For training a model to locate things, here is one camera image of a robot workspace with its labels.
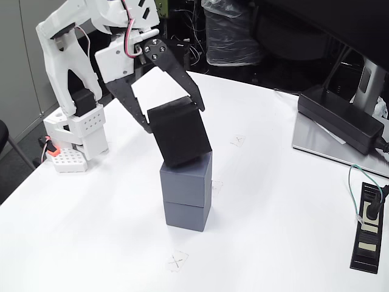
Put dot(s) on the black power strip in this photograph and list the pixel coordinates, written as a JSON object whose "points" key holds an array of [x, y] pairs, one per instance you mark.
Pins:
{"points": [[366, 252]]}

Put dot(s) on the white perforated base plate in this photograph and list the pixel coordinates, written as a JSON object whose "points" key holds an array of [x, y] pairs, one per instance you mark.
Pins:
{"points": [[70, 161]]}

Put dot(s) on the black plug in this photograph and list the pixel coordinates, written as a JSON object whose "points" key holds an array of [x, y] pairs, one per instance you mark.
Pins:
{"points": [[371, 210]]}

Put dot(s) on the black computer box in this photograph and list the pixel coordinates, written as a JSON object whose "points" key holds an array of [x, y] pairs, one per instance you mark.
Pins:
{"points": [[179, 57]]}

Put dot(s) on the black chair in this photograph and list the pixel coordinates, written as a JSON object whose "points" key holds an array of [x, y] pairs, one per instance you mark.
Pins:
{"points": [[3, 134]]}

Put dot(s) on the black monitor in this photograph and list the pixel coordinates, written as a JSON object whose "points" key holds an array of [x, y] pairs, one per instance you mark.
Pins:
{"points": [[334, 18]]}

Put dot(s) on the grey cube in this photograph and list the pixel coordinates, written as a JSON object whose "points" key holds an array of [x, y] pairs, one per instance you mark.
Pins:
{"points": [[183, 187], [185, 217]]}

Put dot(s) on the silver monitor stand base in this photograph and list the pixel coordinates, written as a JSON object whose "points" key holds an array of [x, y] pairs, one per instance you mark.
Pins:
{"points": [[310, 140]]}

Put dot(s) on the crumpled clear plastic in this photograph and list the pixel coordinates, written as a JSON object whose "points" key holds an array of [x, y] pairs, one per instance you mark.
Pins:
{"points": [[382, 108]]}

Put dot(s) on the green circuit board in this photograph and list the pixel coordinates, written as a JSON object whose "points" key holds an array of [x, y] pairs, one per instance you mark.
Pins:
{"points": [[162, 7]]}

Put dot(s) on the black power adapter brick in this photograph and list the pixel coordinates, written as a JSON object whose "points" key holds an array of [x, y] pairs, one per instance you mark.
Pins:
{"points": [[334, 115]]}

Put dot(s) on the orange connector clamp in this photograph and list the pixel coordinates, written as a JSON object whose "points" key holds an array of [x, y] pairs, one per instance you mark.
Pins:
{"points": [[52, 149]]}

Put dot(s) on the silver monitor stand neck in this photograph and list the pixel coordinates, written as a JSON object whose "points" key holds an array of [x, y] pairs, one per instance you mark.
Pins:
{"points": [[367, 82]]}

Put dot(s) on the clear tape with X mark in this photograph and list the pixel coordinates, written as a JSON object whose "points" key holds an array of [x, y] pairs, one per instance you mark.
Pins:
{"points": [[238, 140], [217, 188], [177, 261]]}

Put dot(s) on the plastic wrapped black object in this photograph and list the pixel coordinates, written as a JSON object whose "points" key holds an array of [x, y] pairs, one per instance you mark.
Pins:
{"points": [[231, 33]]}

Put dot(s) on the black cube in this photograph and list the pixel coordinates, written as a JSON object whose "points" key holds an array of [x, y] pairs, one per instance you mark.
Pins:
{"points": [[179, 134]]}

